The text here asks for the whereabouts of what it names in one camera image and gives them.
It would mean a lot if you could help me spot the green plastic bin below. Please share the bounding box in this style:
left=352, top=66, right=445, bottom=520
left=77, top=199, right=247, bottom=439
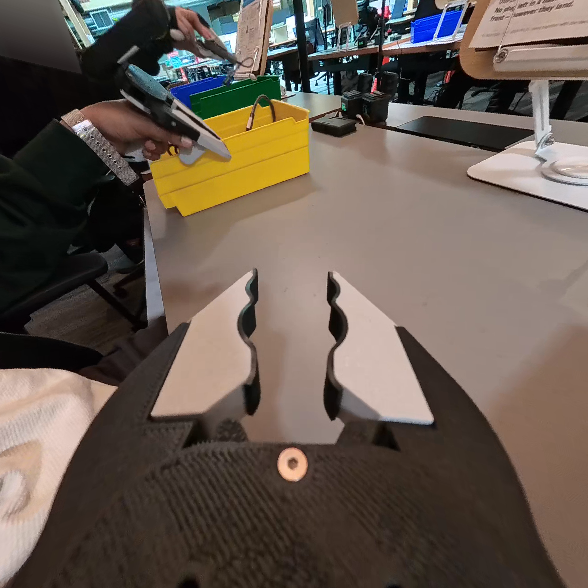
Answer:
left=189, top=75, right=282, bottom=121

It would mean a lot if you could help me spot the printed instruction sheet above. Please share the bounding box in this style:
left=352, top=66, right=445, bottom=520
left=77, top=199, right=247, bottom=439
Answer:
left=469, top=0, right=588, bottom=51

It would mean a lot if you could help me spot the person's left hand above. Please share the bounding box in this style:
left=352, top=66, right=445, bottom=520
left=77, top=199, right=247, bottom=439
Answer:
left=83, top=98, right=196, bottom=161

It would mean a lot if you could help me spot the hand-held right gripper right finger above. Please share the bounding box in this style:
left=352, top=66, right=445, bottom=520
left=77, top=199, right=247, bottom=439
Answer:
left=324, top=271, right=435, bottom=425

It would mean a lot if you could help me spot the grey desk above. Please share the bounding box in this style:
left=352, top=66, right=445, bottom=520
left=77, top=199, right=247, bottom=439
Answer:
left=142, top=91, right=588, bottom=588

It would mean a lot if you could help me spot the braided grey USB cable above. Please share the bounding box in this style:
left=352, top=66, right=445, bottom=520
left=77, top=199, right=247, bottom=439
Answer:
left=246, top=94, right=277, bottom=132

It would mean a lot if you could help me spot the black rectangular desk plate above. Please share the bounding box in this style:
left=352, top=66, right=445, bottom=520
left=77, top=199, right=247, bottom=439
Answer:
left=396, top=115, right=537, bottom=153

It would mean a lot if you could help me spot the black battery charger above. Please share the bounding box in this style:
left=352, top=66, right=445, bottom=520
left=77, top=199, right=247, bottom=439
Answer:
left=341, top=71, right=400, bottom=126

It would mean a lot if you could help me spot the black chair armrest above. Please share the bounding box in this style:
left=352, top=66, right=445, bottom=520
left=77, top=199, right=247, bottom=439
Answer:
left=0, top=252, right=111, bottom=323

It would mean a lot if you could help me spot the silver mesh wristwatch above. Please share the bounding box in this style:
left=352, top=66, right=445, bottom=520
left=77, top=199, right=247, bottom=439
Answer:
left=60, top=109, right=140, bottom=187

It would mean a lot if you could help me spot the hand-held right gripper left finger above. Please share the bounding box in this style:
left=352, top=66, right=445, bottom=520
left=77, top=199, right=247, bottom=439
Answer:
left=151, top=269, right=262, bottom=435

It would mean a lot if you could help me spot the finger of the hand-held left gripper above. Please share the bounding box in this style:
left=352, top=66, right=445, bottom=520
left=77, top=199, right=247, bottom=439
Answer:
left=172, top=98, right=232, bottom=162

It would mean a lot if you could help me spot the cardboard-backed instruction sheet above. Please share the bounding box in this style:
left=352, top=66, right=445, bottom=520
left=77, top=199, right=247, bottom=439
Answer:
left=234, top=0, right=275, bottom=77

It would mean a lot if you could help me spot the blue plastic bin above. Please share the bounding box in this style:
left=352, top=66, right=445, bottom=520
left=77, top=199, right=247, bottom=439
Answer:
left=169, top=76, right=230, bottom=112
left=410, top=8, right=466, bottom=44

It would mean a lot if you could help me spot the yellow plastic bin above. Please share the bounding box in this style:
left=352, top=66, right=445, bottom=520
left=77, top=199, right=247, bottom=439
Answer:
left=149, top=99, right=311, bottom=218

